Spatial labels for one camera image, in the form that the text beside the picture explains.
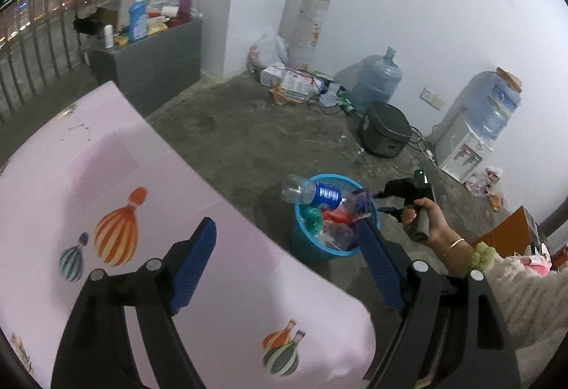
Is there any person right forearm sleeve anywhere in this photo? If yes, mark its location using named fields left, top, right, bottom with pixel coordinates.
left=441, top=237, right=568, bottom=389

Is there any floor trash pile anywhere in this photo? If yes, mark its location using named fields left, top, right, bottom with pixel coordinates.
left=246, top=30, right=354, bottom=113

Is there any grey storage box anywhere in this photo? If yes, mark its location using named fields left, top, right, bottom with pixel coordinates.
left=87, top=20, right=202, bottom=117

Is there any black rice cooker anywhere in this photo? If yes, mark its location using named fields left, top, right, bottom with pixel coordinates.
left=358, top=101, right=413, bottom=158

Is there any person right hand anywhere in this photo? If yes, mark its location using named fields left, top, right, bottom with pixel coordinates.
left=402, top=198, right=460, bottom=259

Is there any dispenser water bottle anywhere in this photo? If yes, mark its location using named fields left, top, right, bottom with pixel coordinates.
left=462, top=67, right=522, bottom=142

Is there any blue water jug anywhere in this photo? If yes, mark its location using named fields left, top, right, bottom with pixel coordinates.
left=350, top=47, right=403, bottom=117

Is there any red plastic bag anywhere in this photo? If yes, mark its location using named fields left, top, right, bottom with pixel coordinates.
left=321, top=209, right=354, bottom=226

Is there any green mesh bag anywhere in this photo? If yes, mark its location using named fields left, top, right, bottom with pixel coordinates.
left=299, top=205, right=323, bottom=236

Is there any Pepsi plastic bottle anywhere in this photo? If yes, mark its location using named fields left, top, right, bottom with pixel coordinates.
left=280, top=174, right=371, bottom=216

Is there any blue detergent bottle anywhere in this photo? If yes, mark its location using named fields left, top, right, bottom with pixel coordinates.
left=128, top=0, right=147, bottom=42

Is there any white water dispenser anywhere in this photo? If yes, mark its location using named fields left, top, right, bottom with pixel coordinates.
left=435, top=114, right=493, bottom=183

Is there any blue plastic trash basket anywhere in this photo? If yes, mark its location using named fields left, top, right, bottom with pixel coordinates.
left=281, top=173, right=379, bottom=263

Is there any rolled wallpaper stack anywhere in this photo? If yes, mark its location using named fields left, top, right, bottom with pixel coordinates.
left=278, top=0, right=331, bottom=70

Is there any metal balcony railing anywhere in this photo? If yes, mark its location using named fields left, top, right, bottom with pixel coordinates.
left=1, top=0, right=92, bottom=124

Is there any clear plastic container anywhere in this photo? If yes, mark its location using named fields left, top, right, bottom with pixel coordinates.
left=315, top=221, right=357, bottom=252

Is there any pink bed sheet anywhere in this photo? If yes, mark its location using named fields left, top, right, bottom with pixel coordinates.
left=1, top=83, right=376, bottom=388

